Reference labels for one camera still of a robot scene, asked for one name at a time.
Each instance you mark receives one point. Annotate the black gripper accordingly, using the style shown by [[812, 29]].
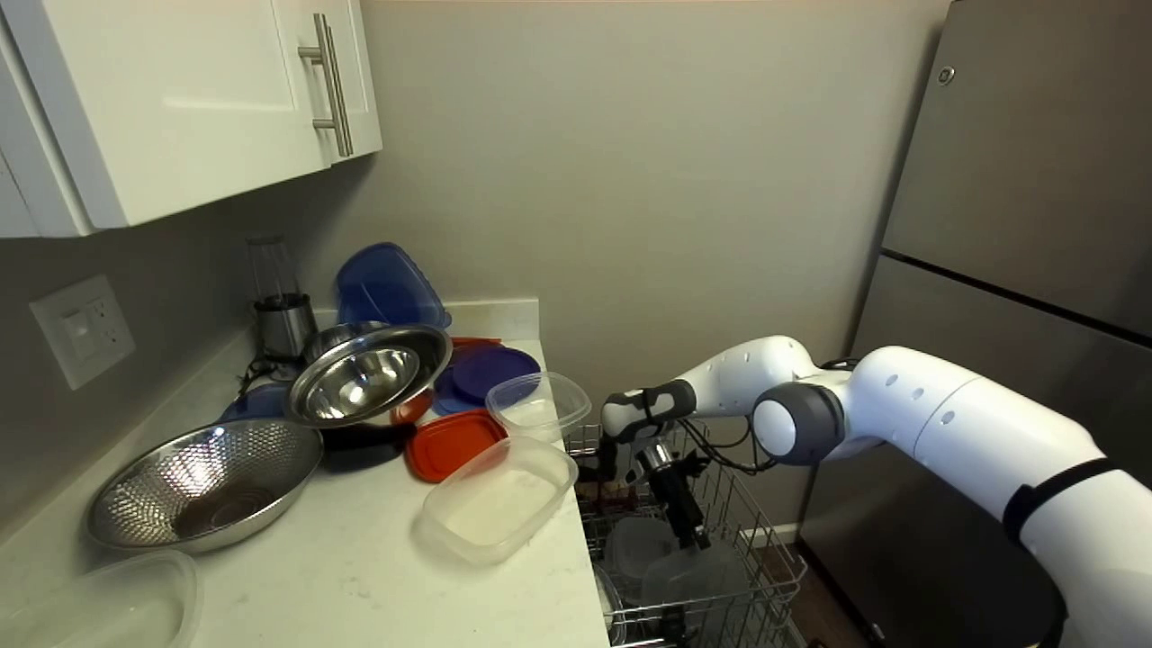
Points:
[[674, 493]]

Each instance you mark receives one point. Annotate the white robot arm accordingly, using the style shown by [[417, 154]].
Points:
[[1027, 464]]

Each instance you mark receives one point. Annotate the clear plastic container in rack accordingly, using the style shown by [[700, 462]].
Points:
[[697, 582]]

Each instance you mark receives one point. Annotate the white upper dishwasher rack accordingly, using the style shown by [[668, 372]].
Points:
[[614, 486]]

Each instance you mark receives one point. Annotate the stainless steel mixing bowl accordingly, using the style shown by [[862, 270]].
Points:
[[369, 374]]

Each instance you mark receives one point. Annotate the clear round tub on counter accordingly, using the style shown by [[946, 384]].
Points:
[[537, 406]]

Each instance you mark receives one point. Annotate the clear rectangular container on counter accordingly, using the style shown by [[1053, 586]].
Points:
[[497, 502]]

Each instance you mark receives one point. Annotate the blue plastic lid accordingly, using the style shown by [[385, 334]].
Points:
[[476, 372]]

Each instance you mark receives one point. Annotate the blue plastic pitcher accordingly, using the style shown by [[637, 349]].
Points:
[[387, 287]]

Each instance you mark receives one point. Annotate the stainless steel refrigerator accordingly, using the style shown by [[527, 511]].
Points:
[[1021, 247]]

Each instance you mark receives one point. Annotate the metal mesh colander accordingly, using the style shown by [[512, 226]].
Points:
[[208, 486]]

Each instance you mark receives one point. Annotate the clear container near camera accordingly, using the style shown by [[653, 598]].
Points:
[[139, 604]]

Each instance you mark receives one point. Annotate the white wall outlet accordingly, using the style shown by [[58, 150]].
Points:
[[83, 328]]

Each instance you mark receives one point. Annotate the white upper wall cabinet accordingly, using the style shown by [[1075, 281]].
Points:
[[118, 112]]

